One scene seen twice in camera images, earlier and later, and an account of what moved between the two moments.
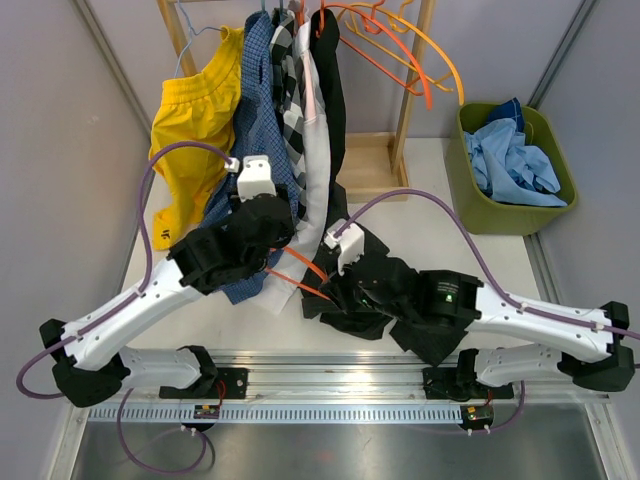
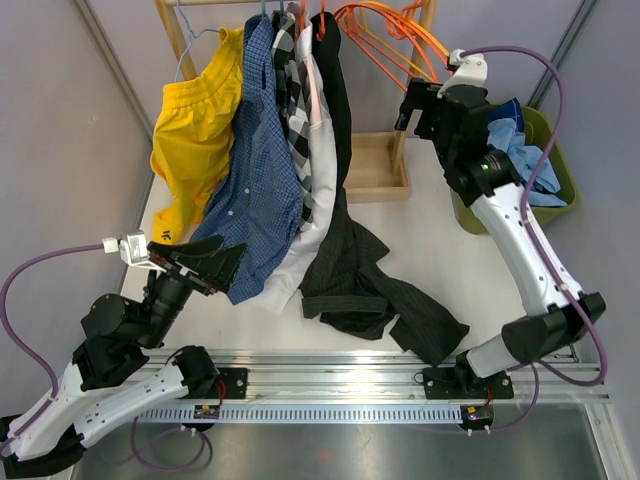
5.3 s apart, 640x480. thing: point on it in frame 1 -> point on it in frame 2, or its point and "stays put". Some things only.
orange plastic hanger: (375, 26) -> (376, 5)
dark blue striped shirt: (511, 109) stays put
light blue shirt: (508, 168) stays put
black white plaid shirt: (292, 103) stays put
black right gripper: (341, 284) -> (421, 96)
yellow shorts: (200, 107) stays put
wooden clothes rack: (373, 165) stays put
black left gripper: (288, 230) -> (214, 266)
